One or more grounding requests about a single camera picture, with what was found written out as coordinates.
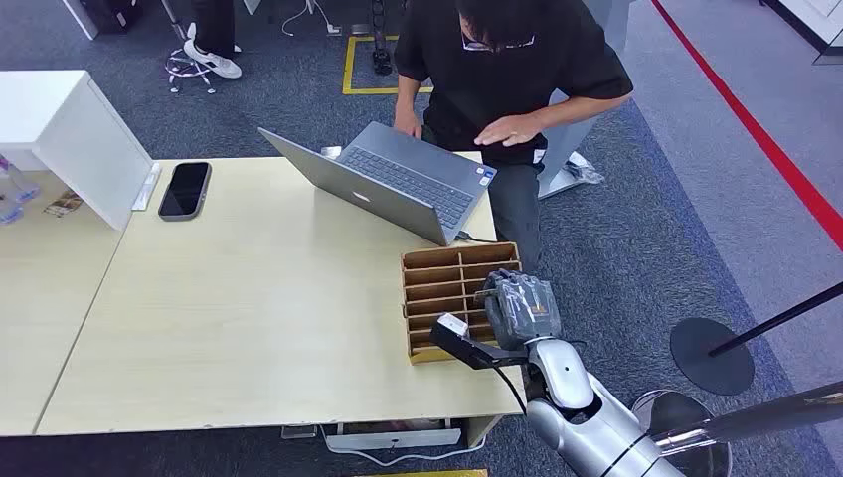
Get black smartphone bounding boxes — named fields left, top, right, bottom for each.
left=157, top=161, right=214, bottom=223

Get clear plastic bag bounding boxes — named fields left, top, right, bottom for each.
left=565, top=151, right=605, bottom=186

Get printed leaflet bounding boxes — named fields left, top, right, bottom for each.
left=42, top=189, right=84, bottom=220

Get wooden card organizer box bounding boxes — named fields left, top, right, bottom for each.
left=400, top=241, right=523, bottom=366

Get yellow floor tape square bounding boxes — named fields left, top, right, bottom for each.
left=341, top=34, right=434, bottom=96

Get person's right hand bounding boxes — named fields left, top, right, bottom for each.
left=394, top=108, right=424, bottom=141

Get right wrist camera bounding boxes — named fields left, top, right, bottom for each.
left=429, top=312, right=530, bottom=372

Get pale grey seat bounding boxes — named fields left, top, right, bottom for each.
left=536, top=91, right=605, bottom=201

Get eyeglasses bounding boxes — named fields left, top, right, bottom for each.
left=460, top=33, right=536, bottom=54

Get red floor tape line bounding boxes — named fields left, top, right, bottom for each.
left=650, top=0, right=843, bottom=252

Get black stanchion post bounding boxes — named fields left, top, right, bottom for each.
left=669, top=281, right=843, bottom=397

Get black floor stand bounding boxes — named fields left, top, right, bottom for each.
left=370, top=0, right=395, bottom=77

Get person with white shoes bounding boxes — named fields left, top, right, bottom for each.
left=183, top=0, right=244, bottom=80

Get chrome chair base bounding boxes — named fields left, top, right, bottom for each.
left=164, top=49, right=218, bottom=94

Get person's left hand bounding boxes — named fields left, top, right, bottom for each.
left=473, top=114, right=546, bottom=148

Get white reception counter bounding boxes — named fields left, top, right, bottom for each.
left=763, top=0, right=843, bottom=66

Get white under-desk tray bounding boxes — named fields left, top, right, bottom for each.
left=325, top=427, right=463, bottom=453

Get white under-desk cable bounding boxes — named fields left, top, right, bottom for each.
left=319, top=427, right=489, bottom=469

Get white cable with adapter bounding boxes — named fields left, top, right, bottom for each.
left=280, top=0, right=342, bottom=38

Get chrome stanchion post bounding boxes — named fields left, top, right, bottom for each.
left=630, top=380, right=843, bottom=477

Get clear acrylic stand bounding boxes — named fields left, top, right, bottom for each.
left=131, top=162, right=163, bottom=213

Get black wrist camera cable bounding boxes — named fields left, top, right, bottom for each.
left=490, top=365, right=530, bottom=417

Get person in black shirt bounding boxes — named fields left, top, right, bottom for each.
left=393, top=0, right=635, bottom=274

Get grey laptop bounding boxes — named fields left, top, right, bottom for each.
left=256, top=120, right=498, bottom=247

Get white desk box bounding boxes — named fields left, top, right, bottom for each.
left=0, top=70, right=156, bottom=233

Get black case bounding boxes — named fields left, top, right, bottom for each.
left=79, top=0, right=143, bottom=36

